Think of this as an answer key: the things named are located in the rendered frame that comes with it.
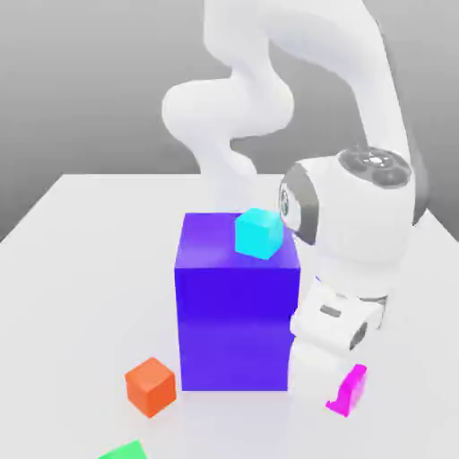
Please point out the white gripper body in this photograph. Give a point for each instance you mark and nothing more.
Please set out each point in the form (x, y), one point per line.
(317, 333)

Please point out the small magenta cube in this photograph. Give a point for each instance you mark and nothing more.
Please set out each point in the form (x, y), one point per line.
(353, 389)

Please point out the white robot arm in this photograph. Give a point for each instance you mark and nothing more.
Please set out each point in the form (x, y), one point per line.
(358, 229)

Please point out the small cyan cube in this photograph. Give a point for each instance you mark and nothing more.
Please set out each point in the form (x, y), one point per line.
(256, 235)

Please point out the small orange cube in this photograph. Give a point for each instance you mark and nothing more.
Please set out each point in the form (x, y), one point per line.
(150, 389)

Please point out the small green cube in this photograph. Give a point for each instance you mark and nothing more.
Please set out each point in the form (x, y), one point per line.
(125, 452)

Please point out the large blue box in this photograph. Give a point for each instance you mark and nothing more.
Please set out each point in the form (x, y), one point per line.
(233, 322)

